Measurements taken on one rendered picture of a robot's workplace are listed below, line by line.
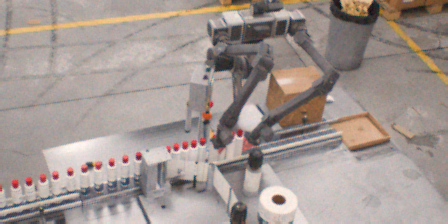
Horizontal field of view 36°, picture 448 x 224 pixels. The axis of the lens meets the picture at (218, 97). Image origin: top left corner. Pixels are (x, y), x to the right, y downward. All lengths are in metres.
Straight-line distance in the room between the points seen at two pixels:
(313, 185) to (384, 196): 0.41
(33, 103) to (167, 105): 1.09
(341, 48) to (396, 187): 2.41
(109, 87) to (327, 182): 2.50
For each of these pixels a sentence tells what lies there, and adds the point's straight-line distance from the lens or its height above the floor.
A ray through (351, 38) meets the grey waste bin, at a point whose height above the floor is 0.37.
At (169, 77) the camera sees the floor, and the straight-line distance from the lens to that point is 6.15.
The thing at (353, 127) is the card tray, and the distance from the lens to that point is 4.59.
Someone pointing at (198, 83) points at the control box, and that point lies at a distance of 3.67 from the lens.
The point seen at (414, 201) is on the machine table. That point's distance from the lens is 4.23.
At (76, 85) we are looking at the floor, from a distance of 6.05.
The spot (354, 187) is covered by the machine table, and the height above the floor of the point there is 0.83.
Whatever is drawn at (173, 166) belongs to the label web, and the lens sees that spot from 3.85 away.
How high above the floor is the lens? 3.69
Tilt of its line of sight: 38 degrees down
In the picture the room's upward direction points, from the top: 6 degrees clockwise
